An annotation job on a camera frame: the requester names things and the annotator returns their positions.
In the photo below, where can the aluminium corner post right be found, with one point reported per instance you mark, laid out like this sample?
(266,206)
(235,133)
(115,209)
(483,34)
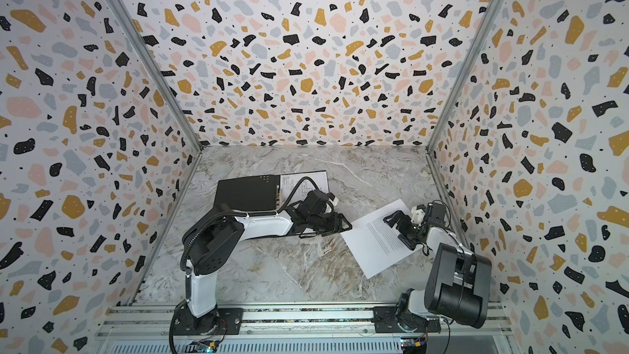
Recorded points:
(476,47)

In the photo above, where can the aluminium corner post left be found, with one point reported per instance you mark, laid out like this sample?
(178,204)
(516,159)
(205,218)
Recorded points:
(135,38)

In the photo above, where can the white text paper sheet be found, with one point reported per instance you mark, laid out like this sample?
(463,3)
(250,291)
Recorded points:
(374,244)

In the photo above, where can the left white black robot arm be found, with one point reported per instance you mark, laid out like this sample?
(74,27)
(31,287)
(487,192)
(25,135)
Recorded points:
(209,244)

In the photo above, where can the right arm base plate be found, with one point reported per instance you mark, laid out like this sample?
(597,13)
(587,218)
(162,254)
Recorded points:
(391,320)

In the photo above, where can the aluminium corner post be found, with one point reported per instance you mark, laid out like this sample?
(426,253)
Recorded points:
(135,38)
(476,47)

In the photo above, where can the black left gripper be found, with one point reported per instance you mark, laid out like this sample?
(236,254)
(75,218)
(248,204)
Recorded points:
(335,226)

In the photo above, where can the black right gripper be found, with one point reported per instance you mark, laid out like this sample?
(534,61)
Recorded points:
(406,226)

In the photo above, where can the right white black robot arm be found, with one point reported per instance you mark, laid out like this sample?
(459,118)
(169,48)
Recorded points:
(458,287)

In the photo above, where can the right circuit board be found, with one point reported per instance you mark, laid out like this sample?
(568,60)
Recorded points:
(414,345)

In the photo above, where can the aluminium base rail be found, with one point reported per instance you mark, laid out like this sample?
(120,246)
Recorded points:
(298,328)

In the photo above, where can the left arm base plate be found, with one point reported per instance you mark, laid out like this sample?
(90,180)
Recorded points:
(219,321)

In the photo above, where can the left green circuit board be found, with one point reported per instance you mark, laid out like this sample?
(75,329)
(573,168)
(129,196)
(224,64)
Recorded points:
(204,346)

